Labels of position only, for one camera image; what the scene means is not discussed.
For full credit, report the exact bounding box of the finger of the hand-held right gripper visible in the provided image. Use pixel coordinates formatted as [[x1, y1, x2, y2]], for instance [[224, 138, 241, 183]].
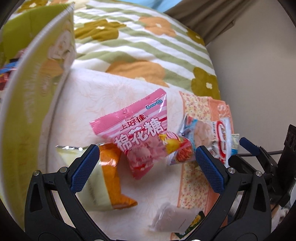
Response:
[[228, 155, 257, 173], [239, 137, 278, 171]]

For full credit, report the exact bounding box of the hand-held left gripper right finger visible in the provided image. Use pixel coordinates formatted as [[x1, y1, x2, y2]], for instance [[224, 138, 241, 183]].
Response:
[[185, 146, 272, 241]]

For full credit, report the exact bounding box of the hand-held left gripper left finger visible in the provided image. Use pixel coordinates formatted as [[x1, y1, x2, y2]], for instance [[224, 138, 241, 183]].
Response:
[[24, 144, 109, 241]]

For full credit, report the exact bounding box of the green and orange snack packet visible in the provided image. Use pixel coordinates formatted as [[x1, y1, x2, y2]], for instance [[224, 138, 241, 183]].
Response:
[[55, 142, 138, 212]]

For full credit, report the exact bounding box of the red white blue snack bag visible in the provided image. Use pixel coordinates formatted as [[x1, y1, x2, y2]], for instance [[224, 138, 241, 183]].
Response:
[[178, 113, 234, 166]]

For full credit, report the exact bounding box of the yellow and black snack packet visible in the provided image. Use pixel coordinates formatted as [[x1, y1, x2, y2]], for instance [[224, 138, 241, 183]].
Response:
[[176, 210, 207, 240]]

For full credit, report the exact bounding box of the pink striped marshmallow packet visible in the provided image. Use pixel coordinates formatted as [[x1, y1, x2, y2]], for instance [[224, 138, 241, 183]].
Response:
[[90, 88, 184, 181]]

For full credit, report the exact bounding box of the green cardboard box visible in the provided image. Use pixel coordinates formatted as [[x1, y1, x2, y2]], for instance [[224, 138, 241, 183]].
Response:
[[0, 2, 77, 210]]

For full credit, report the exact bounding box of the beige tablecloth with orange border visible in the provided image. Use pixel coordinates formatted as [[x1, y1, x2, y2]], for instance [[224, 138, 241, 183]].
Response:
[[46, 67, 234, 241]]

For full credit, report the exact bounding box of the brown curtain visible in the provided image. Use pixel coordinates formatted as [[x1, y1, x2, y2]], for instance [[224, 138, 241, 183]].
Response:
[[165, 0, 284, 46]]

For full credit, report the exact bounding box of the floral striped blanket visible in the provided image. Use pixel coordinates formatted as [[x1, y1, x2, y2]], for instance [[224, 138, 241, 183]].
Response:
[[17, 0, 221, 102]]

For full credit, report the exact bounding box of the light blue cloth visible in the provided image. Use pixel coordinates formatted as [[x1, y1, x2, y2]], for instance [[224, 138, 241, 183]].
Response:
[[129, 0, 184, 13]]

